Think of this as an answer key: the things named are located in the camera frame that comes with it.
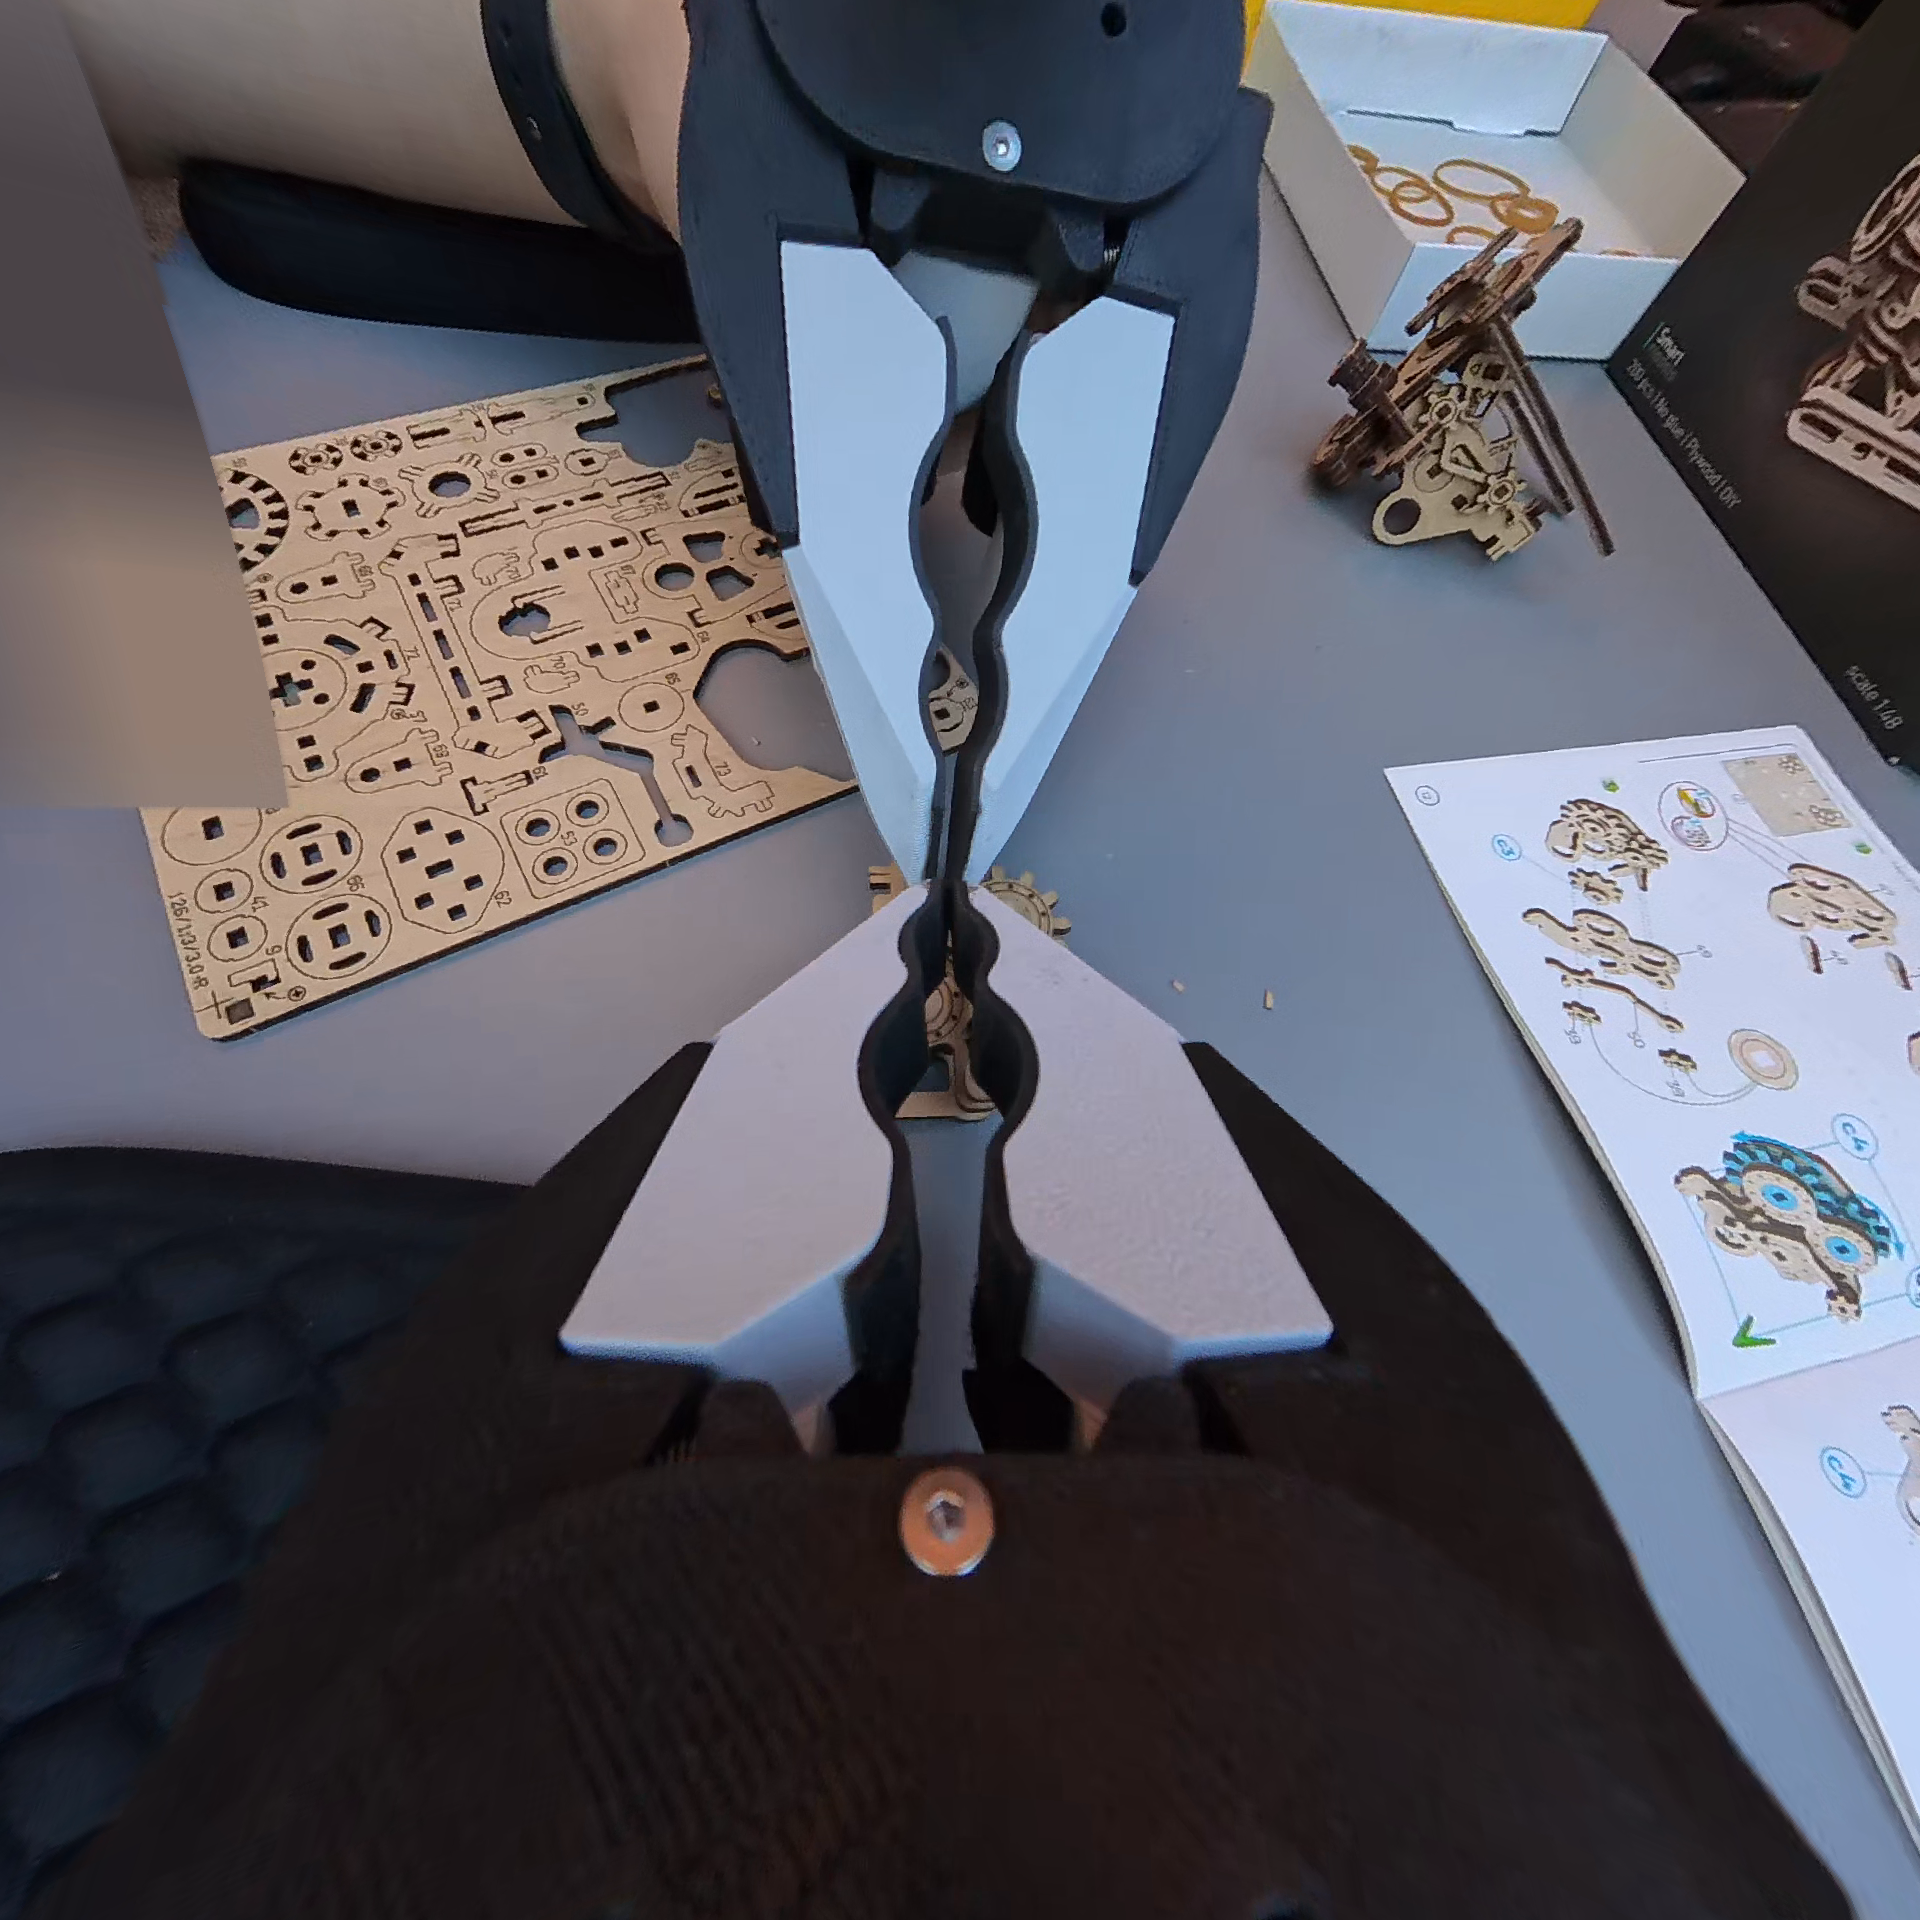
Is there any black model kit box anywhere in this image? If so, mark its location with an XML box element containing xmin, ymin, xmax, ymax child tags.
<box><xmin>1605</xmin><ymin>0</ymin><xmax>1920</xmax><ymax>778</ymax></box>

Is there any white instruction booklet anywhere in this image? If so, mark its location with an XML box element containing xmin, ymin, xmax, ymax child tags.
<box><xmin>1380</xmin><ymin>724</ymin><xmax>1920</xmax><ymax>1807</ymax></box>

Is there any pile of rubber bands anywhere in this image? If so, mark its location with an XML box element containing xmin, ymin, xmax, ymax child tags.
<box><xmin>1341</xmin><ymin>142</ymin><xmax>1565</xmax><ymax>252</ymax></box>

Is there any black wristband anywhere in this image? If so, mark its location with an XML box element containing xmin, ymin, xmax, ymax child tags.
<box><xmin>481</xmin><ymin>0</ymin><xmax>676</xmax><ymax>250</ymax></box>

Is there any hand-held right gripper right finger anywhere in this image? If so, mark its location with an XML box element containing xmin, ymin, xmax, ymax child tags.
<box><xmin>959</xmin><ymin>883</ymin><xmax>1338</xmax><ymax>1453</ymax></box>

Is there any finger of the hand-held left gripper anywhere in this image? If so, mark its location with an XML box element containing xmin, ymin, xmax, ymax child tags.
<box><xmin>778</xmin><ymin>238</ymin><xmax>965</xmax><ymax>888</ymax></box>
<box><xmin>948</xmin><ymin>288</ymin><xmax>1178</xmax><ymax>884</ymax></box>

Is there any laser-cut wooden parts sheet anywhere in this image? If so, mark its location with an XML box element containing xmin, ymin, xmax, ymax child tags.
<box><xmin>141</xmin><ymin>357</ymin><xmax>859</xmax><ymax>1045</ymax></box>

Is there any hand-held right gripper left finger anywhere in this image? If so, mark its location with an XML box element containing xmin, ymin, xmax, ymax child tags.
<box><xmin>556</xmin><ymin>880</ymin><xmax>944</xmax><ymax>1453</ymax></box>

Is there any person's left hand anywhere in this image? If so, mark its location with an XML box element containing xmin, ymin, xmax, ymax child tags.
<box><xmin>546</xmin><ymin>0</ymin><xmax>688</xmax><ymax>231</ymax></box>

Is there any yellow object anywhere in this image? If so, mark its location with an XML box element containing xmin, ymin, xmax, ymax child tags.
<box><xmin>1260</xmin><ymin>0</ymin><xmax>1600</xmax><ymax>31</ymax></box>

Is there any person's left forearm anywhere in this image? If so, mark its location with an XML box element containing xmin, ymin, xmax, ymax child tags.
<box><xmin>89</xmin><ymin>0</ymin><xmax>528</xmax><ymax>213</ymax></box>

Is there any wooden model subassembly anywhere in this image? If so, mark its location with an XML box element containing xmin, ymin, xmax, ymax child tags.
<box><xmin>1312</xmin><ymin>222</ymin><xmax>1616</xmax><ymax>570</ymax></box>

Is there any wooden gear assembly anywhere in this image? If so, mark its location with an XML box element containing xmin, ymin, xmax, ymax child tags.
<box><xmin>867</xmin><ymin>859</ymin><xmax>1071</xmax><ymax>1119</ymax></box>

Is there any grey desk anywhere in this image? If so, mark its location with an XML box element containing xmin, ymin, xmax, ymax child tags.
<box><xmin>0</xmin><ymin>88</ymin><xmax>1920</xmax><ymax>1920</ymax></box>

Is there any white cardboard box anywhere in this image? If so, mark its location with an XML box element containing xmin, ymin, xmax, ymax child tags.
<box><xmin>1242</xmin><ymin>0</ymin><xmax>1753</xmax><ymax>366</ymax></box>

